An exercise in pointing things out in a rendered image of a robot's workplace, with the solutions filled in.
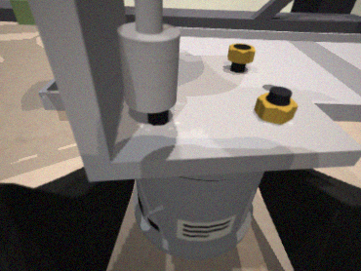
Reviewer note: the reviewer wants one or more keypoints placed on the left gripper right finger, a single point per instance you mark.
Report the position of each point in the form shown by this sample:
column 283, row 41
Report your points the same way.
column 317, row 218

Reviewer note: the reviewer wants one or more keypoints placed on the yellow hex nut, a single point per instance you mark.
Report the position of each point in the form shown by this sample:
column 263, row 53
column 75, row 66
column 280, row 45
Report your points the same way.
column 275, row 113
column 241, row 53

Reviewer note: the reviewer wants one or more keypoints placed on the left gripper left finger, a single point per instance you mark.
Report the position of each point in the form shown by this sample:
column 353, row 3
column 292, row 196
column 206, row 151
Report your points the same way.
column 73, row 230

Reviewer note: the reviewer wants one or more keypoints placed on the grey metal l-shaped bracket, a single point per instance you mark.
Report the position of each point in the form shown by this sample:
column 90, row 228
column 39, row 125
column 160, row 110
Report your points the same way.
column 213, row 128

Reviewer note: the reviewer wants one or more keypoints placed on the blue cylindrical tool barrel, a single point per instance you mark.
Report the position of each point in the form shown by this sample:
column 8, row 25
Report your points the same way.
column 149, row 53

